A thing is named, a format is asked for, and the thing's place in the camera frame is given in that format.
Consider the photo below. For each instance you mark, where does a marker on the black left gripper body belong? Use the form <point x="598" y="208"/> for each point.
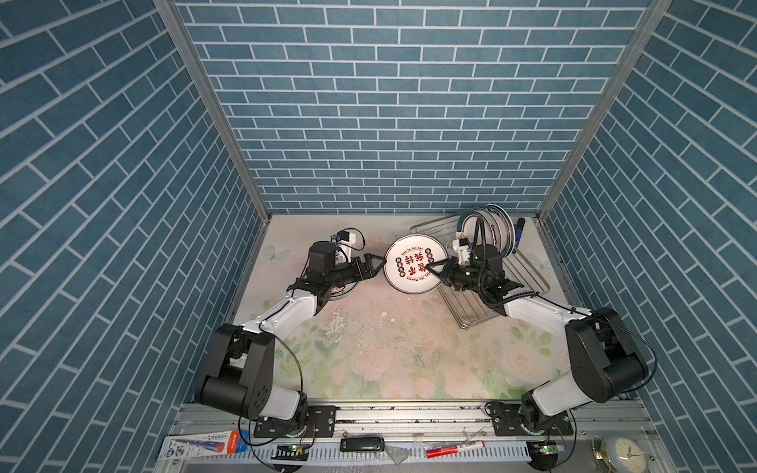
<point x="360" y="267"/>

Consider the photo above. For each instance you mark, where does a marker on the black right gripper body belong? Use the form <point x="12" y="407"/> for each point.
<point x="448" y="272"/>

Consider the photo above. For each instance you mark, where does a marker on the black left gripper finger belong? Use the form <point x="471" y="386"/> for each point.
<point x="373" y="263"/>
<point x="357" y="277"/>

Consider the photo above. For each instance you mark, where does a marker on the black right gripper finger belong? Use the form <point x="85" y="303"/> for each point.
<point x="446" y="263"/>
<point x="444" y="275"/>

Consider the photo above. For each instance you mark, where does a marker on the rearmost plate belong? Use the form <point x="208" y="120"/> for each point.
<point x="341" y="288"/>

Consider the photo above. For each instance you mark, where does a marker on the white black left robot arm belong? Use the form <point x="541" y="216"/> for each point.
<point x="236" y="375"/>

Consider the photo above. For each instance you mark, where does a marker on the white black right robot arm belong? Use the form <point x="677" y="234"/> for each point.
<point x="604" y="358"/>

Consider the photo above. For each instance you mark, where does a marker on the black rectangular device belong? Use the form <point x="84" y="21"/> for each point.
<point x="370" y="444"/>

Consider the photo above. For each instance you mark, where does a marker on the left green circuit board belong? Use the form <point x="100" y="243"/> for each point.
<point x="290" y="453"/>

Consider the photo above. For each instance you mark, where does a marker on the green circuit board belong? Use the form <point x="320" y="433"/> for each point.
<point x="290" y="453"/>
<point x="544" y="450"/>

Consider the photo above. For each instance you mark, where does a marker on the red marker pen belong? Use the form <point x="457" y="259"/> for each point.
<point x="455" y="449"/>

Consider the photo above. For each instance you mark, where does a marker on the white toothpaste box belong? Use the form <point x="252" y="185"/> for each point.
<point x="202" y="445"/>

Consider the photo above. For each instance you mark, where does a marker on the right green circuit board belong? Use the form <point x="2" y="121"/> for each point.
<point x="544" y="450"/>

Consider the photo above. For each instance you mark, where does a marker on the white analog clock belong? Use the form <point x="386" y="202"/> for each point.
<point x="619" y="454"/>

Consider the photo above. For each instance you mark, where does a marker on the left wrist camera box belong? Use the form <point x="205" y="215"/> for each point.
<point x="322" y="256"/>

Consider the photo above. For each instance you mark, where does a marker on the chrome wire dish rack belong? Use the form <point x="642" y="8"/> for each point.
<point x="489" y="224"/>

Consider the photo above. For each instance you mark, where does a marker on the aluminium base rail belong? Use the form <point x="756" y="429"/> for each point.
<point x="423" y="425"/>

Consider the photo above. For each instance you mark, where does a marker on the aluminium corner frame post right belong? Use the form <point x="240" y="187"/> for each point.
<point x="643" y="33"/>

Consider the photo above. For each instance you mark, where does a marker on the aluminium corner frame post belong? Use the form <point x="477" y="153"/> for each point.
<point x="178" y="32"/>
<point x="643" y="33"/>

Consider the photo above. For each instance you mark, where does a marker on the aluminium corner frame post left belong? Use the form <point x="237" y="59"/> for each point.
<point x="178" y="32"/>

